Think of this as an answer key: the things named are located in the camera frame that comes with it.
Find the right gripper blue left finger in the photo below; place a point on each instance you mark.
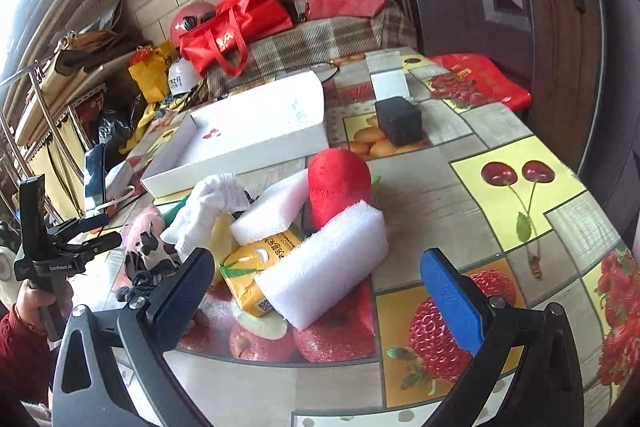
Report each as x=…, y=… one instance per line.
x=174, y=302

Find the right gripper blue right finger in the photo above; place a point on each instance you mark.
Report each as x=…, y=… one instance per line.
x=459, y=300

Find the black white patterned scrunchie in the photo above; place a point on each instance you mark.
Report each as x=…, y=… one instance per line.
x=146, y=251

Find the yellow tissue pack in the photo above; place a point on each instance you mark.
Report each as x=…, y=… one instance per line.
x=240, y=268

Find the white cotton glove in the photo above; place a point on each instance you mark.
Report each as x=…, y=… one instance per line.
x=193, y=226

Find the large white foam block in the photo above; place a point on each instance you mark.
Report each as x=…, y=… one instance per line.
x=321, y=271

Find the small white foam block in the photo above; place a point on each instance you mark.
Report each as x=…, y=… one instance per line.
x=274, y=211

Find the red plush tomato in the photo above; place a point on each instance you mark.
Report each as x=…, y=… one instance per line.
x=337, y=179

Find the pink fluffy plush toy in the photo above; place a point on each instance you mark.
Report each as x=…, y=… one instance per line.
x=149, y=221

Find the red sleeved left forearm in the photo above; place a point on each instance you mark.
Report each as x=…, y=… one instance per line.
x=27, y=363

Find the person's left hand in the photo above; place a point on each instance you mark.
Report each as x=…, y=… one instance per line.
x=31, y=300

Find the metal storage shelf rack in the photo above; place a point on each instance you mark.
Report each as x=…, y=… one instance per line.
x=44, y=136

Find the fruit pattern tablecloth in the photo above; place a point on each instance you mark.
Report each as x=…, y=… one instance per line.
x=487, y=192

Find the black plastic bag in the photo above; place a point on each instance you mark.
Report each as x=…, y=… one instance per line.
x=113, y=128

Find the black power adapter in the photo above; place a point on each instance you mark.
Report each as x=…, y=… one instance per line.
x=400, y=121

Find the yellow shopping bag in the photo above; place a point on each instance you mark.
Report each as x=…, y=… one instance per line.
x=148, y=67

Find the white shallow box tray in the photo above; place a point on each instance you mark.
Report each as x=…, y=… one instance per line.
x=261, y=127

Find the white safety helmet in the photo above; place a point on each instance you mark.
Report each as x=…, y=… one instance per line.
x=182, y=77

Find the red motorcycle helmet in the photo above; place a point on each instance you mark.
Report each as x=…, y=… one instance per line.
x=189, y=17

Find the glossy red tote bag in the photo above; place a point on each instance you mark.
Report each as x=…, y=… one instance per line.
x=224, y=39

